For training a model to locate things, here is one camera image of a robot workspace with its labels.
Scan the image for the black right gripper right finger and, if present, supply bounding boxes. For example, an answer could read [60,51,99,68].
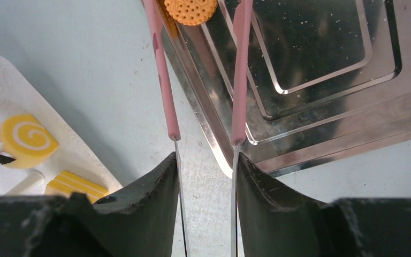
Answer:
[237,154,411,256]

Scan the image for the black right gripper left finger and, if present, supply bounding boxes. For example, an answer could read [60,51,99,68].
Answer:
[0,153,179,256]

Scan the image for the yellow cake slice with cherry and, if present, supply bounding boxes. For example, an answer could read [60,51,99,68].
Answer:
[44,171,109,203]

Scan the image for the pink-tipped metal tongs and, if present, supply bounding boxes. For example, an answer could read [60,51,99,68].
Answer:
[143,1,253,256]

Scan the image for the yellow cake slice with fruit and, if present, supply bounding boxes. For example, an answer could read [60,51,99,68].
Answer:
[0,114,59,169]

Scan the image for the orange cookie front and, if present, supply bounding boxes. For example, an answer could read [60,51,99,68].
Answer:
[164,0,218,26]

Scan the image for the stainless steel tray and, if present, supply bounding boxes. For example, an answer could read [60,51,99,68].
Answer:
[156,0,411,179]

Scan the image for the white three-tier dessert stand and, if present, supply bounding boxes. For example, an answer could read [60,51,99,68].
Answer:
[0,56,122,202]

